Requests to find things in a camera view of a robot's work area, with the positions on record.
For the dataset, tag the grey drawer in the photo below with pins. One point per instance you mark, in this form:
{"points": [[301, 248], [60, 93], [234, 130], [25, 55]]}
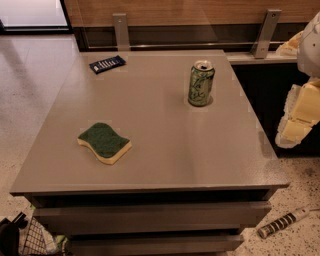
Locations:
{"points": [[152, 218], [156, 246]]}

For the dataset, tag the horizontal metal rail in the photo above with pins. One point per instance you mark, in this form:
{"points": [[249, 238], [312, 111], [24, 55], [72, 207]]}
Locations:
{"points": [[211, 45]]}

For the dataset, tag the right metal bracket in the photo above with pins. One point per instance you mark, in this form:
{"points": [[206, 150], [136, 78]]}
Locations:
{"points": [[261, 46]]}

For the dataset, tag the wire basket with cloth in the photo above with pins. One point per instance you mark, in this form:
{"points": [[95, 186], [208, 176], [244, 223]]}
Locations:
{"points": [[36, 240]]}

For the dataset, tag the blue rxbar blueberry wrapper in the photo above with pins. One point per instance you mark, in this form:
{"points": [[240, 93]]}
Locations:
{"points": [[107, 64]]}

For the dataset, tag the green and yellow sponge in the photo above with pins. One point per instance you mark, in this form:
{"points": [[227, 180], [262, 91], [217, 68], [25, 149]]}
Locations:
{"points": [[107, 146]]}

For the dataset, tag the green soda can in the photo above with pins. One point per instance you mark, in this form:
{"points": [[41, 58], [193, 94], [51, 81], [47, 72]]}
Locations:
{"points": [[201, 81]]}

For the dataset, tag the left metal bracket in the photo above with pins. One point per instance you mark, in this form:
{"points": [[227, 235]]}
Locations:
{"points": [[121, 31]]}

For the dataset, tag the white power strip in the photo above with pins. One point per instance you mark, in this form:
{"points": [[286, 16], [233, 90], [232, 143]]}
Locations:
{"points": [[284, 222]]}

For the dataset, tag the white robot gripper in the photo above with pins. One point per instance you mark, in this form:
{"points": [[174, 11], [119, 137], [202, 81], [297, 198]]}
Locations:
{"points": [[310, 50]]}

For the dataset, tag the upper grey drawer front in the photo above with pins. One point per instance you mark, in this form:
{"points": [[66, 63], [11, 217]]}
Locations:
{"points": [[152, 218]]}

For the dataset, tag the lower grey drawer front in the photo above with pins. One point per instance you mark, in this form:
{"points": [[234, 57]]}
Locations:
{"points": [[156, 246]]}

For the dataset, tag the metal bracket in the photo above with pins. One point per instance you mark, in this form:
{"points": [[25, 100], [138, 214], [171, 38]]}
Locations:
{"points": [[121, 31], [261, 46]]}

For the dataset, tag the black object on floor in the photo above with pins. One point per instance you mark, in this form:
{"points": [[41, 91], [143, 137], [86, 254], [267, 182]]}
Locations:
{"points": [[10, 236]]}

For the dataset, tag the grey drawer cabinet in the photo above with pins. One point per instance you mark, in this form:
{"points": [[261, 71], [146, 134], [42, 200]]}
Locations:
{"points": [[180, 154]]}

